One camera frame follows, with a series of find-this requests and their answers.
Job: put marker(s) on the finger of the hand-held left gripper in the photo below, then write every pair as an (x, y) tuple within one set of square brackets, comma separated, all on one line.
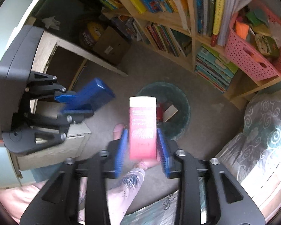
[(77, 114), (65, 97)]

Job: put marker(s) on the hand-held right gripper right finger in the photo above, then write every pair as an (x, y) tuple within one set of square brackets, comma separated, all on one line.
[(163, 154)]

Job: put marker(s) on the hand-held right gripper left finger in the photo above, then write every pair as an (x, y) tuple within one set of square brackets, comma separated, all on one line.
[(120, 152)]

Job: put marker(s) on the dark green waste bin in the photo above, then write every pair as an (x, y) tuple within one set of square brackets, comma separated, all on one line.
[(176, 126)]

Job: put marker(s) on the person's left leg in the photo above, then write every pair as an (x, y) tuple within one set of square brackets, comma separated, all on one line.
[(118, 132)]

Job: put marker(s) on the person's leg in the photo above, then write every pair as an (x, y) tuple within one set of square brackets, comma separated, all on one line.
[(118, 132), (128, 187)]

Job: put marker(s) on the white drawer unit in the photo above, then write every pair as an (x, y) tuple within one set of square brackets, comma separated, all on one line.
[(72, 143)]

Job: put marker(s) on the person's right leg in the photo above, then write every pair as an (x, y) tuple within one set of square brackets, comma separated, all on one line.
[(128, 187)]

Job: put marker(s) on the small red item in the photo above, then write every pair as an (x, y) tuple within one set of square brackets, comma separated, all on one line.
[(159, 112)]

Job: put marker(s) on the white and tan card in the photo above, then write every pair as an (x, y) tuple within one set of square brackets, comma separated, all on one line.
[(169, 111)]

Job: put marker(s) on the white desk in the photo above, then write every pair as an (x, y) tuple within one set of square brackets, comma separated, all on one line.
[(84, 55)]

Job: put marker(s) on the crumpled white paper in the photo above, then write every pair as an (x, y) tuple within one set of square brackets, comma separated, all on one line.
[(50, 23)]

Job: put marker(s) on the teal printed cloth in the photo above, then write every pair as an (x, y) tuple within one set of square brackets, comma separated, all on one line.
[(154, 211)]

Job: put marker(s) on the dark and yellow bag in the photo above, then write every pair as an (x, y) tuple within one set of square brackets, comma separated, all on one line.
[(90, 35)]

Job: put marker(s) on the brown cardboard box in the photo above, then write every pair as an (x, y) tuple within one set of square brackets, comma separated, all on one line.
[(112, 42)]

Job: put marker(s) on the row of small books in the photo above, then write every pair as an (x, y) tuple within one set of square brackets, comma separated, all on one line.
[(128, 27)]

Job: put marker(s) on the grey swirl-patterned blanket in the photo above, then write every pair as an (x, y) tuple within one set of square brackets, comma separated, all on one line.
[(260, 145)]

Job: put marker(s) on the stack of flat blue books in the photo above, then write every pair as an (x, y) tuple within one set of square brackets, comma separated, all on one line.
[(213, 70)]

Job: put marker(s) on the person's pink clothing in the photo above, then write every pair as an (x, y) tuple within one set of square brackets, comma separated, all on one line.
[(11, 201)]

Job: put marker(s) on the wooden bookshelf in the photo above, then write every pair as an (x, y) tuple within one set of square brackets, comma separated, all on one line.
[(193, 44)]

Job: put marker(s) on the row of thin upright books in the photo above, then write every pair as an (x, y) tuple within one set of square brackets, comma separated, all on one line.
[(166, 39)]

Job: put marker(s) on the yellow box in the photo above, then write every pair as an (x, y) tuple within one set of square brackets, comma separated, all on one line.
[(133, 0)]

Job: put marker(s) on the pink plastic basket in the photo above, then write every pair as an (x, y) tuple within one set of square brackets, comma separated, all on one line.
[(245, 58)]

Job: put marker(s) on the orange item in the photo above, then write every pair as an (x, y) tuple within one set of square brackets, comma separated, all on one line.
[(241, 30)]

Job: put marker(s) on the green and white pack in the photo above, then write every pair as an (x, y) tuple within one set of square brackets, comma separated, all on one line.
[(265, 44)]

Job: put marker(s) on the row of tall upright books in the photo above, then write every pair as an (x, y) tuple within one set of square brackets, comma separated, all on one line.
[(215, 9)]

